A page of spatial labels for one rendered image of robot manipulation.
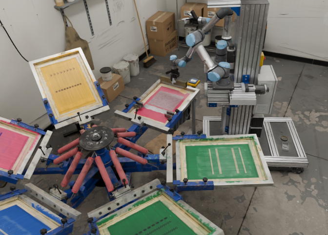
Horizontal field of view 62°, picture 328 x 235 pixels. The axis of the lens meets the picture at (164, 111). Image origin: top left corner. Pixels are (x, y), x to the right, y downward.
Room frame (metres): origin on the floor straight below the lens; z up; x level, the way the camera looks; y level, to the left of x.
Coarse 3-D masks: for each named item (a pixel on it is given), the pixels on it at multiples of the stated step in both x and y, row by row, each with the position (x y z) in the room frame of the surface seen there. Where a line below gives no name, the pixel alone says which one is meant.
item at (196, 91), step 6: (156, 84) 2.97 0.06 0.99; (150, 90) 2.84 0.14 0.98; (192, 90) 2.78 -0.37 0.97; (198, 90) 2.74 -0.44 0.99; (144, 96) 2.74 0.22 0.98; (192, 96) 2.63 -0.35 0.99; (186, 102) 2.53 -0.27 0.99; (132, 108) 2.52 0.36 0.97; (180, 108) 2.42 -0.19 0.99; (132, 114) 2.39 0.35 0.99; (150, 120) 2.26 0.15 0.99
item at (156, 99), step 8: (160, 88) 2.91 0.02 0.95; (168, 88) 2.89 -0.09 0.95; (152, 96) 2.75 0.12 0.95; (160, 96) 2.74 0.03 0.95; (168, 96) 2.72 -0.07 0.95; (144, 104) 2.61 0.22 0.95; (152, 104) 2.60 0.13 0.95; (160, 104) 2.58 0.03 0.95; (144, 112) 2.45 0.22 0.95; (152, 112) 2.44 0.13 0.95
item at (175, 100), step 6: (174, 96) 2.71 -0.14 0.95; (180, 96) 2.70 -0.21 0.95; (186, 96) 2.69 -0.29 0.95; (168, 102) 2.60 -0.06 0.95; (174, 102) 2.59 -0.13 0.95; (180, 102) 2.58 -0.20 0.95; (162, 108) 2.49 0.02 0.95; (168, 108) 2.48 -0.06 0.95; (174, 108) 2.47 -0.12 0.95; (156, 114) 2.40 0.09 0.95; (162, 114) 2.39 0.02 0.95; (156, 120) 2.30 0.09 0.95; (162, 120) 2.29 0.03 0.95
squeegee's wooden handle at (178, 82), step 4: (160, 76) 2.90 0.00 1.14; (164, 76) 2.88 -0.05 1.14; (160, 80) 2.90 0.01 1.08; (164, 80) 2.86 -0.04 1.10; (168, 80) 2.83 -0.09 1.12; (176, 80) 2.77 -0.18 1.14; (180, 80) 2.76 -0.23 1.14; (176, 84) 2.77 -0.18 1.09; (180, 84) 2.74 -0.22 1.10; (184, 84) 2.71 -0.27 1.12
